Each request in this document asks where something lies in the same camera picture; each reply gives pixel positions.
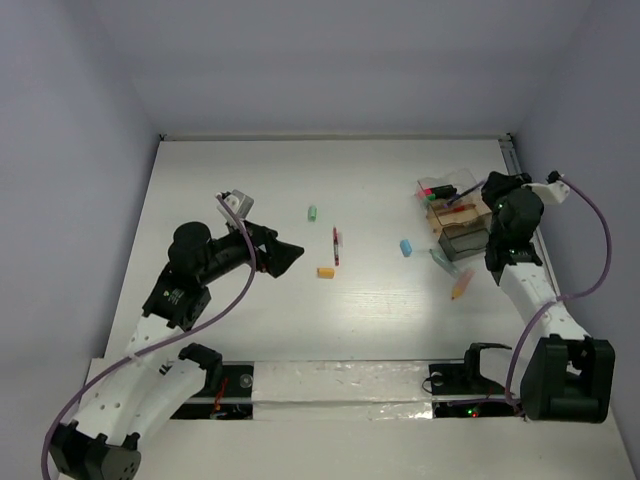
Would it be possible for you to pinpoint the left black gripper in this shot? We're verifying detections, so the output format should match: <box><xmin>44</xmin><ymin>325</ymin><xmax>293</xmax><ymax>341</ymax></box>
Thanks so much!
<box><xmin>198</xmin><ymin>216</ymin><xmax>303</xmax><ymax>285</ymax></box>

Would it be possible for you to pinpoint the purple gel pen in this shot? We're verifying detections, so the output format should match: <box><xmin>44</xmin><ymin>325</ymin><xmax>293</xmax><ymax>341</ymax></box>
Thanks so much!
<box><xmin>444</xmin><ymin>181</ymin><xmax>485</xmax><ymax>208</ymax></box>

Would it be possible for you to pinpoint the red pen with clip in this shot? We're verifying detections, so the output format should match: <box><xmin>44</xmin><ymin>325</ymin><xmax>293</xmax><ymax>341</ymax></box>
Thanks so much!
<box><xmin>332</xmin><ymin>226</ymin><xmax>340</xmax><ymax>267</ymax></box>

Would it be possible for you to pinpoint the pink orange highlighter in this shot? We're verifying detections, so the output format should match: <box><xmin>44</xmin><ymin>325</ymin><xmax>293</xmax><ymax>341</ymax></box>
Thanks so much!
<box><xmin>451</xmin><ymin>268</ymin><xmax>475</xmax><ymax>300</ymax></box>

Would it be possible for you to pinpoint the red gel pen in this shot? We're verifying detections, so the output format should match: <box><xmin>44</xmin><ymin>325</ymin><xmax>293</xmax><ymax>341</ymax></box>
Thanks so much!
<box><xmin>448</xmin><ymin>204</ymin><xmax>476</xmax><ymax>213</ymax></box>

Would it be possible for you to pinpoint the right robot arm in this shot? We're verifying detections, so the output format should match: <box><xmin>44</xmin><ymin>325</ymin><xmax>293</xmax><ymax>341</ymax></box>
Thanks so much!
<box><xmin>481</xmin><ymin>171</ymin><xmax>615</xmax><ymax>424</ymax></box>

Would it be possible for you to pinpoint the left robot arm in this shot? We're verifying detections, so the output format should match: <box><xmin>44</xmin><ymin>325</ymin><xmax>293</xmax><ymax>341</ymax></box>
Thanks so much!
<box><xmin>41</xmin><ymin>222</ymin><xmax>304</xmax><ymax>479</ymax></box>

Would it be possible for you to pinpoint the clear organizer container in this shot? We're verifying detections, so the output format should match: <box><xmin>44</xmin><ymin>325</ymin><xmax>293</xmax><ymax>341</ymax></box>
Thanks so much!
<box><xmin>415</xmin><ymin>169</ymin><xmax>491</xmax><ymax>262</ymax></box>

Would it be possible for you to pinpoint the green highlighter cap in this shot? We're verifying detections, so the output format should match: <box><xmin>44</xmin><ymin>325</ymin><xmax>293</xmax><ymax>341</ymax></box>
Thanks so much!
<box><xmin>307</xmin><ymin>205</ymin><xmax>318</xmax><ymax>222</ymax></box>

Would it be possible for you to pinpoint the blue highlighter cap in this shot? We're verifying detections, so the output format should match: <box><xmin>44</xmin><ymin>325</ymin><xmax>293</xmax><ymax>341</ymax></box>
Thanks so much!
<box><xmin>399</xmin><ymin>239</ymin><xmax>413</xmax><ymax>258</ymax></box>

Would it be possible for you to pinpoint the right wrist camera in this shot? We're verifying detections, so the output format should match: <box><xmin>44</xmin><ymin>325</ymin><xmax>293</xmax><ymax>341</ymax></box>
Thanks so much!
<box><xmin>524</xmin><ymin>170</ymin><xmax>571</xmax><ymax>205</ymax></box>

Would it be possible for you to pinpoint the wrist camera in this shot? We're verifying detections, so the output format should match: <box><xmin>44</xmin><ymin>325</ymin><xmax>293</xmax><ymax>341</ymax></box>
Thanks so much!
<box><xmin>216</xmin><ymin>189</ymin><xmax>254</xmax><ymax>225</ymax></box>
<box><xmin>524</xmin><ymin>170</ymin><xmax>571</xmax><ymax>205</ymax></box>

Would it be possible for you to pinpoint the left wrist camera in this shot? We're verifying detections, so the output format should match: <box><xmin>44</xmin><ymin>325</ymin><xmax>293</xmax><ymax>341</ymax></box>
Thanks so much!
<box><xmin>216</xmin><ymin>189</ymin><xmax>254</xmax><ymax>225</ymax></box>

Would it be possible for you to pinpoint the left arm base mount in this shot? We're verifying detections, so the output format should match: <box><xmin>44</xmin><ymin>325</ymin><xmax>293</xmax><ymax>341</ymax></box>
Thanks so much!
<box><xmin>171</xmin><ymin>363</ymin><xmax>254</xmax><ymax>420</ymax></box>

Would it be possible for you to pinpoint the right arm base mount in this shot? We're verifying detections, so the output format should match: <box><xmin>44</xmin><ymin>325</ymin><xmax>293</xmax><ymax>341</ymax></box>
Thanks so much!
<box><xmin>421</xmin><ymin>342</ymin><xmax>524</xmax><ymax>419</ymax></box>

